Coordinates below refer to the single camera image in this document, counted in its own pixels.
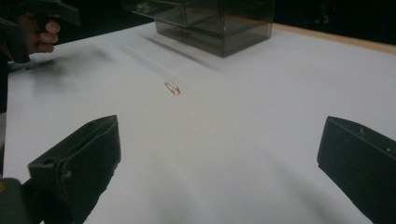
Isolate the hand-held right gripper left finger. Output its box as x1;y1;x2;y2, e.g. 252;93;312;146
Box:
27;114;122;224

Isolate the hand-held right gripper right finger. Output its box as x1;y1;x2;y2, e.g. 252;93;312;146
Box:
317;116;396;224

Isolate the smoky transparent drawer box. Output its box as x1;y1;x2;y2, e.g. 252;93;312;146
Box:
120;0;276;59

